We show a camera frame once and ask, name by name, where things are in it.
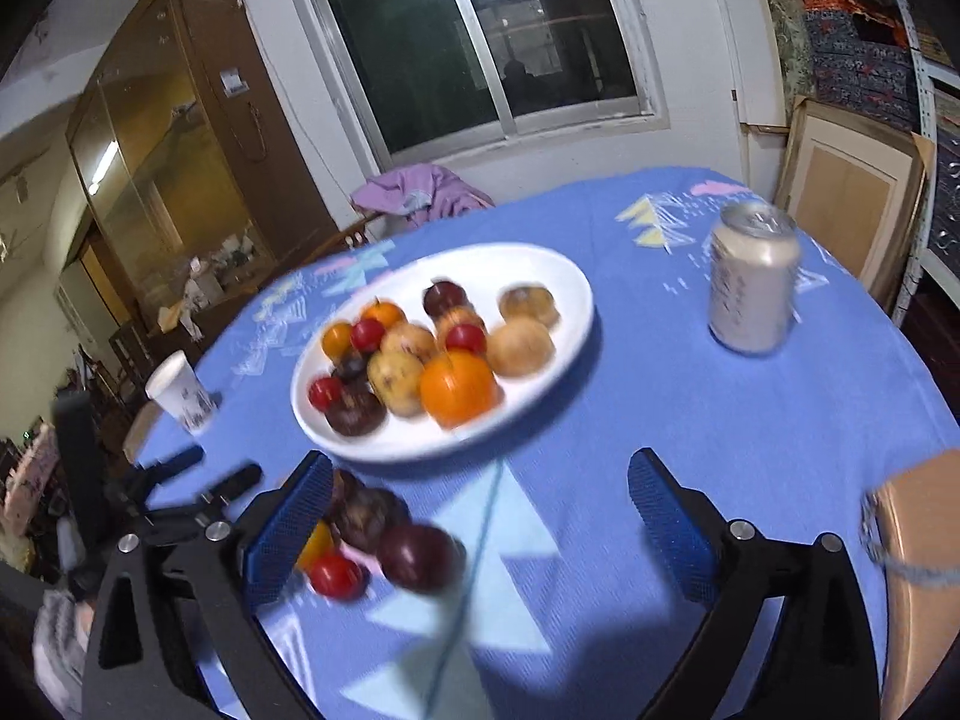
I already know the dark water chestnut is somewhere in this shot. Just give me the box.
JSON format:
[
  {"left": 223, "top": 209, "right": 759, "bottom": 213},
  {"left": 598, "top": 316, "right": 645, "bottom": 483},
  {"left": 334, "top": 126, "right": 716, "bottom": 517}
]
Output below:
[
  {"left": 325, "top": 385, "right": 387, "bottom": 437},
  {"left": 332, "top": 349, "right": 368, "bottom": 385},
  {"left": 327, "top": 468, "right": 364, "bottom": 518},
  {"left": 334, "top": 488, "right": 410, "bottom": 554}
]

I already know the small red cherry tomato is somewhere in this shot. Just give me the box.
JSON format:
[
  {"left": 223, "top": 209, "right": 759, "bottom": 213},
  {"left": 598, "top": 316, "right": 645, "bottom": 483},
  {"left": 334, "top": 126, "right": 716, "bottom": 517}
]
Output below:
[{"left": 308, "top": 376, "right": 343, "bottom": 413}]

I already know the orange yellow tomato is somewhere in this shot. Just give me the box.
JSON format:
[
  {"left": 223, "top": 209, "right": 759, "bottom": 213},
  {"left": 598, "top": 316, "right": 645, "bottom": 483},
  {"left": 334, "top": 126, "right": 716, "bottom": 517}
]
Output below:
[{"left": 320, "top": 320, "right": 353, "bottom": 364}]

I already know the dark purple plum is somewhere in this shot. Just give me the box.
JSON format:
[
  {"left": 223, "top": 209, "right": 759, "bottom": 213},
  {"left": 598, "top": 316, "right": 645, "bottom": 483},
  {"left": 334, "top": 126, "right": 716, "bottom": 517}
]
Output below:
[
  {"left": 421, "top": 280, "right": 469, "bottom": 320},
  {"left": 376, "top": 523, "right": 460, "bottom": 593}
]

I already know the beige blotched fruit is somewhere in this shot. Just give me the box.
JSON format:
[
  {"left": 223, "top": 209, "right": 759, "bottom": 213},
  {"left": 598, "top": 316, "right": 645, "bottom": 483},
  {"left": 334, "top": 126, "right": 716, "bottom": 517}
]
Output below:
[{"left": 368, "top": 351, "right": 425, "bottom": 418}]

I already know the large orange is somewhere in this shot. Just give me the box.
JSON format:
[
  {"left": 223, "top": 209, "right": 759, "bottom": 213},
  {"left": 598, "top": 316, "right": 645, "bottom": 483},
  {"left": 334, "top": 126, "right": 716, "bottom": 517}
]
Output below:
[
  {"left": 418, "top": 349, "right": 500, "bottom": 429},
  {"left": 361, "top": 299, "right": 407, "bottom": 330}
]

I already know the tan round fruit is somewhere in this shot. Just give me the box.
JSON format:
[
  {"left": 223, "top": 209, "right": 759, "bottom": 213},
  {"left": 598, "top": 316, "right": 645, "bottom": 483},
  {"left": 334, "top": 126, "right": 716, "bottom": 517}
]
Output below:
[{"left": 487, "top": 317, "right": 555, "bottom": 377}]

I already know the pale blotched fruit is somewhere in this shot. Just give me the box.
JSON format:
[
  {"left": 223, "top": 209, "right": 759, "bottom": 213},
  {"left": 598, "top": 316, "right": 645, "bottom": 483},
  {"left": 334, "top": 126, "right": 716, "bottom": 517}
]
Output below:
[{"left": 498, "top": 284, "right": 560, "bottom": 328}]

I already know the speckled tan fruit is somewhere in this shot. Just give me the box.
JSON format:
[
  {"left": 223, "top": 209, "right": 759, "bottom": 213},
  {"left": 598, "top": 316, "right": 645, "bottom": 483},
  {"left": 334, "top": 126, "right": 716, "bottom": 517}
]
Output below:
[{"left": 379, "top": 322, "right": 438, "bottom": 364}]

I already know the striped orange pepino fruit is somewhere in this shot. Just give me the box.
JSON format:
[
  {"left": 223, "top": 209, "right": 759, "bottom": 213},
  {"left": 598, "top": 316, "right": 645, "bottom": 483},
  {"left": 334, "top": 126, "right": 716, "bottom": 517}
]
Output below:
[{"left": 436, "top": 305, "right": 485, "bottom": 337}]

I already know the grey knit sleeve forearm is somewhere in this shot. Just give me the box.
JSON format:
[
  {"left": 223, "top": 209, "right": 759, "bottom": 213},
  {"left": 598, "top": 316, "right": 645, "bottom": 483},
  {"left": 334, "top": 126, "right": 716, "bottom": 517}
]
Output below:
[{"left": 32, "top": 590, "right": 94, "bottom": 718}]

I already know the person's left hand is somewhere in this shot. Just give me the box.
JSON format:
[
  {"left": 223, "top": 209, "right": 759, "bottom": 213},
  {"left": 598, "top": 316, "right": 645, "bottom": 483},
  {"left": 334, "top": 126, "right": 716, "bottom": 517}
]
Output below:
[{"left": 55, "top": 538, "right": 103, "bottom": 616}]

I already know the white paper cup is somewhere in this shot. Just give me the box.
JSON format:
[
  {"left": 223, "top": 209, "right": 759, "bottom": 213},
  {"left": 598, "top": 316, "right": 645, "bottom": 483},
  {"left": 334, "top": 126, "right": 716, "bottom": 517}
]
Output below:
[{"left": 145, "top": 351, "right": 217, "bottom": 436}]

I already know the tan leather wallet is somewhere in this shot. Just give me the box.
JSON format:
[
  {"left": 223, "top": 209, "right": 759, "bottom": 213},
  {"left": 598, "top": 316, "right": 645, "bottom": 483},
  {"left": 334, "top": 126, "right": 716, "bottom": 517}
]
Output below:
[{"left": 861, "top": 449, "right": 958, "bottom": 718}]

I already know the blue printed tablecloth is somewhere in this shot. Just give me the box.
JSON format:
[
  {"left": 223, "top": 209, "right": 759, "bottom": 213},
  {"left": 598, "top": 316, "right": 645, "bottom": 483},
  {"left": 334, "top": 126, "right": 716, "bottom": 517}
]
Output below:
[{"left": 156, "top": 167, "right": 958, "bottom": 718}]

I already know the wooden chair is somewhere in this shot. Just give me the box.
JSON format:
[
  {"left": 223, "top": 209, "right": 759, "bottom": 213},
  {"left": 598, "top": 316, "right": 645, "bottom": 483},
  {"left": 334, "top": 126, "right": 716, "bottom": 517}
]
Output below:
[{"left": 296, "top": 211, "right": 386, "bottom": 266}]

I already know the wooden glass display cabinet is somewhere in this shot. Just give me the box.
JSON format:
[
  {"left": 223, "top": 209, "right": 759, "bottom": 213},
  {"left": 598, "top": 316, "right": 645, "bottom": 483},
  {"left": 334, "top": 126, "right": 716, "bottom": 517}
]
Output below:
[{"left": 67, "top": 0, "right": 337, "bottom": 325}]

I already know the white round plate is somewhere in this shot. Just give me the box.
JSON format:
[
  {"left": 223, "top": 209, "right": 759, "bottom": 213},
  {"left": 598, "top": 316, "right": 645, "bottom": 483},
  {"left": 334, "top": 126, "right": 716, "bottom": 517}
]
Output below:
[{"left": 290, "top": 242, "right": 594, "bottom": 463}]

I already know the purple cloth on chair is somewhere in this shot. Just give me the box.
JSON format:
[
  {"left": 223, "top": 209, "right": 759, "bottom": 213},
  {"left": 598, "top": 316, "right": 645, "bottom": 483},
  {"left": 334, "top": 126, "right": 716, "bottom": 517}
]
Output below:
[{"left": 350, "top": 163, "right": 494, "bottom": 229}]

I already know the white beverage can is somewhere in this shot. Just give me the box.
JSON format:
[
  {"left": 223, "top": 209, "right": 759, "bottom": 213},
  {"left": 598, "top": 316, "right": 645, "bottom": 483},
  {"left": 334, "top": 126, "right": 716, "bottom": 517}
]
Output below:
[{"left": 708, "top": 200, "right": 800, "bottom": 356}]

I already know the sliding glass window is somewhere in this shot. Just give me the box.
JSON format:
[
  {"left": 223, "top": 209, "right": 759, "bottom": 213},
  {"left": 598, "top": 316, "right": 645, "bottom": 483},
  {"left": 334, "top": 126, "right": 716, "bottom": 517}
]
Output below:
[{"left": 296, "top": 0, "right": 665, "bottom": 172}]

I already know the storage shelf with boxes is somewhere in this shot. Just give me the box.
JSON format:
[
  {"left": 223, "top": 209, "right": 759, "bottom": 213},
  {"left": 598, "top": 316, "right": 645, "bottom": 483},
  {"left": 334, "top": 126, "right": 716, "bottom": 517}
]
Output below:
[{"left": 766, "top": 0, "right": 958, "bottom": 278}]

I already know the leaning picture frame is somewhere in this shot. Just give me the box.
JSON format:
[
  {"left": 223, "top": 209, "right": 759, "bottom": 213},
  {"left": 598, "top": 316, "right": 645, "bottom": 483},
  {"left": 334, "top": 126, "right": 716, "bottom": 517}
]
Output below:
[{"left": 775, "top": 98, "right": 934, "bottom": 310}]

